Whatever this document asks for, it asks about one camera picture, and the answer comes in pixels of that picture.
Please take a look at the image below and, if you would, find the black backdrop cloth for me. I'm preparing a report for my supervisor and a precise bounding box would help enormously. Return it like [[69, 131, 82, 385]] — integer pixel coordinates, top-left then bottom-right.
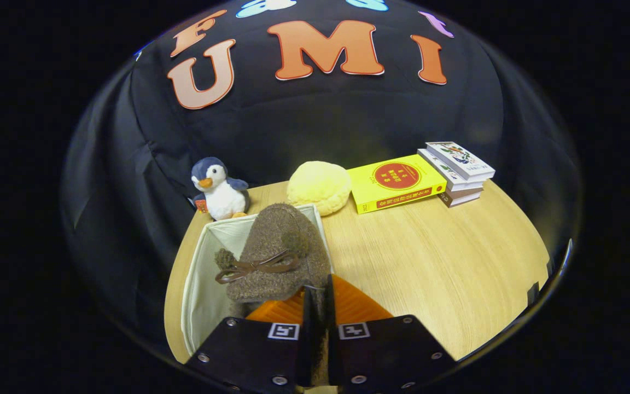
[[61, 0, 584, 340]]

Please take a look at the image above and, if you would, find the brown moccasin shoe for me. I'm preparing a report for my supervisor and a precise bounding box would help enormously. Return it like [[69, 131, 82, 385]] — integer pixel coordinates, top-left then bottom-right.
[[215, 203, 332, 386]]

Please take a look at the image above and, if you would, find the beige fabric storage box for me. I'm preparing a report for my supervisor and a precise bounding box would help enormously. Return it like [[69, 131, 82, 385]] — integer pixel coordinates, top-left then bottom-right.
[[180, 204, 333, 356]]

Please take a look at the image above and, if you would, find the yellow round plush cushion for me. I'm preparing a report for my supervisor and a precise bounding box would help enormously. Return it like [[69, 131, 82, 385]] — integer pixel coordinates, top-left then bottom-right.
[[286, 161, 352, 217]]

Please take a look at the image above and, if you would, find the white book with plant print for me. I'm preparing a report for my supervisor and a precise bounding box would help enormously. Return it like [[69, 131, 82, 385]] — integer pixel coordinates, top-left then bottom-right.
[[418, 148, 484, 192]]

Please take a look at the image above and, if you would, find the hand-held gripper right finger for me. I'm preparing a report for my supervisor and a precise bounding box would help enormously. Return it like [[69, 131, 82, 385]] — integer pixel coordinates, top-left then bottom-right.
[[323, 274, 458, 394]]

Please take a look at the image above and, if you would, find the penguin plush toy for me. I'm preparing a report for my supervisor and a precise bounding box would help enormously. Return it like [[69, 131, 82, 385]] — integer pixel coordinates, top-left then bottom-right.
[[191, 157, 250, 221]]

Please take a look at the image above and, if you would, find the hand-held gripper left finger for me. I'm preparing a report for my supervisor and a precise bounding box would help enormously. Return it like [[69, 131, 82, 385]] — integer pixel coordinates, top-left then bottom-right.
[[186, 287, 316, 394]]

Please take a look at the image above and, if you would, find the yellow book with red circle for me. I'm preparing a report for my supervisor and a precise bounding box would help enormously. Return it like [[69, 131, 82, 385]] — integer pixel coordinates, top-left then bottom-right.
[[346, 154, 448, 215]]

